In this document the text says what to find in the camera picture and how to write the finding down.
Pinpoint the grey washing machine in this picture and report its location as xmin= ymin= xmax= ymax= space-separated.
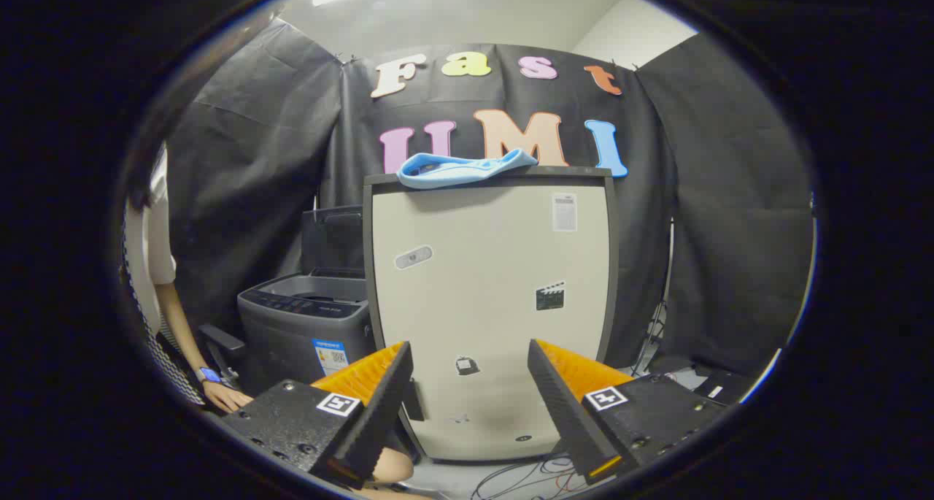
xmin=237 ymin=270 xmax=377 ymax=395

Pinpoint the black white patterned garment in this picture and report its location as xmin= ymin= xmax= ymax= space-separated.
xmin=120 ymin=215 xmax=207 ymax=407

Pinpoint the black office chair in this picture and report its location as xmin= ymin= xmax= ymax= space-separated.
xmin=197 ymin=323 xmax=245 ymax=388

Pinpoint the beige cabinet with grey frame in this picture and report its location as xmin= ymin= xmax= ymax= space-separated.
xmin=363 ymin=166 xmax=620 ymax=463

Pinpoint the person's white shirt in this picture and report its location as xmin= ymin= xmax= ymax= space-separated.
xmin=124 ymin=146 xmax=177 ymax=333

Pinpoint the black flat box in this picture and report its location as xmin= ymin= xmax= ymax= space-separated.
xmin=693 ymin=369 xmax=754 ymax=406

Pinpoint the light blue cloth garment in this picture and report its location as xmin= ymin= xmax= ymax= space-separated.
xmin=396 ymin=148 xmax=539 ymax=190

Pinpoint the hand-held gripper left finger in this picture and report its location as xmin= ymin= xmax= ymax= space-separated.
xmin=217 ymin=341 xmax=415 ymax=489

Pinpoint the tangle of floor cables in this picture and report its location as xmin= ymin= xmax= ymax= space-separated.
xmin=471 ymin=453 xmax=584 ymax=500

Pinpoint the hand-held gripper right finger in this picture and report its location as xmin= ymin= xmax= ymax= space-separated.
xmin=527 ymin=338 xmax=728 ymax=486

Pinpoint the person's leg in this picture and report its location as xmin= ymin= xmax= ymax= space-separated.
xmin=350 ymin=447 xmax=431 ymax=500

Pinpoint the black backdrop cloth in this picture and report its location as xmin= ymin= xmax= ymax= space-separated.
xmin=166 ymin=18 xmax=814 ymax=377

